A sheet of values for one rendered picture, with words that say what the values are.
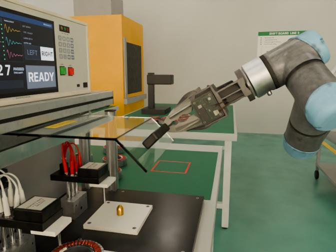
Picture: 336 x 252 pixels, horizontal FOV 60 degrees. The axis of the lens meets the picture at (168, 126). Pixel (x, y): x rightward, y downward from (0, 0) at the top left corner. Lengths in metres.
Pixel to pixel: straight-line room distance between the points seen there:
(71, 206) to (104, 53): 3.58
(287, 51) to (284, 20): 5.33
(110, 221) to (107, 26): 3.70
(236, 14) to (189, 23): 0.88
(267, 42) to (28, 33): 5.36
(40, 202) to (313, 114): 0.54
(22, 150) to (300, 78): 0.53
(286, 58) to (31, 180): 0.73
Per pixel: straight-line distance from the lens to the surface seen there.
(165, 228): 0.82
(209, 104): 0.59
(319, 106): 0.54
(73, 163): 0.84
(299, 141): 0.64
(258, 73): 0.60
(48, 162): 0.98
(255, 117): 5.88
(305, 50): 0.61
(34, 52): 0.72
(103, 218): 0.86
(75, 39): 0.87
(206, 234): 0.84
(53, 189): 1.02
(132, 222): 0.83
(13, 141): 0.69
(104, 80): 4.33
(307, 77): 0.56
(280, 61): 0.60
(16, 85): 0.67
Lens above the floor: 1.18
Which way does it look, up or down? 11 degrees down
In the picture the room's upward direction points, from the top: straight up
